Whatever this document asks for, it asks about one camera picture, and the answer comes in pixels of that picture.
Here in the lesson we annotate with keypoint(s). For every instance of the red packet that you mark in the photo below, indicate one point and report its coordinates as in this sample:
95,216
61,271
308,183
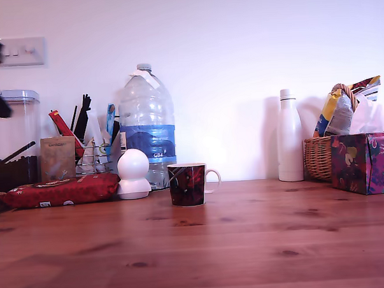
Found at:
63,127

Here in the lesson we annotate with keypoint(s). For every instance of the grey snack bag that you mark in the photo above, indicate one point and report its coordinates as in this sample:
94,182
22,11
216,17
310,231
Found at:
340,116

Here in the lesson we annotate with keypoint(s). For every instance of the large clear water bottle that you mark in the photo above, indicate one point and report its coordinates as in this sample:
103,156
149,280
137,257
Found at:
147,120

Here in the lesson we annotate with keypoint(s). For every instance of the dark red patterned mug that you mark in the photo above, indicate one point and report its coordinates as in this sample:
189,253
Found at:
185,185

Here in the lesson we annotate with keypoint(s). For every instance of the red coffee bag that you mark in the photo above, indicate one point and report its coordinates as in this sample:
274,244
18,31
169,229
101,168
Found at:
63,189

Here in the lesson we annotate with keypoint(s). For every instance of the thin black stick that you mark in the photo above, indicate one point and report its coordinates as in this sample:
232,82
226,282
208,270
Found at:
74,119

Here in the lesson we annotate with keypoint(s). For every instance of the white paper packet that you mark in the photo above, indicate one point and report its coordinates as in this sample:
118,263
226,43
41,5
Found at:
95,126

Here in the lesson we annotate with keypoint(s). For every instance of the clear storage container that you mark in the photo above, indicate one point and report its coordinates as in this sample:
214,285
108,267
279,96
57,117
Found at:
22,122

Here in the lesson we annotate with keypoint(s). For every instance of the striped snack bag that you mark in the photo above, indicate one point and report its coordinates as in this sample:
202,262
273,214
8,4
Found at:
367,87

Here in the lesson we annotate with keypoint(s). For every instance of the brown paper pouch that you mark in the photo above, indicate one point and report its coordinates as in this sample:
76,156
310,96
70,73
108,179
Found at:
58,159

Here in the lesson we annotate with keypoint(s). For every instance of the dark coffee beans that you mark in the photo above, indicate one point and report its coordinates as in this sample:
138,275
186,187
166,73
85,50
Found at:
14,172

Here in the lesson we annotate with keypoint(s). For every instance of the yellow and blue snack bag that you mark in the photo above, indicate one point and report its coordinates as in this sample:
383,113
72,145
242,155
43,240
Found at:
324,116

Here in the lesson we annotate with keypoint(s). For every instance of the small white round camera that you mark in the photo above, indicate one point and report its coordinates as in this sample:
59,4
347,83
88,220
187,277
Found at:
133,172

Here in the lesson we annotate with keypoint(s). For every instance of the blue packet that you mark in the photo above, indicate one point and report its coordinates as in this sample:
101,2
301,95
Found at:
111,119

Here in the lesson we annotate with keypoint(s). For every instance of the floral tissue box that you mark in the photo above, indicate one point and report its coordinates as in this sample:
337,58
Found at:
363,163

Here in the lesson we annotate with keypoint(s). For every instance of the wicker basket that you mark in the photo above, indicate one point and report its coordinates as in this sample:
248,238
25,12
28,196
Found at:
318,159

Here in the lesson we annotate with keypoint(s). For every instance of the white metal bottle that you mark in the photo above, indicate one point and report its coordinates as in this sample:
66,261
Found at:
289,139

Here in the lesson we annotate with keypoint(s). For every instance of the white light switch plate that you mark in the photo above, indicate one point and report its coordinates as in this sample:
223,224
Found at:
22,52

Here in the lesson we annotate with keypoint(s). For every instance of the white tissue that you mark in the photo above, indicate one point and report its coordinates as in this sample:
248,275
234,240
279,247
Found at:
368,117

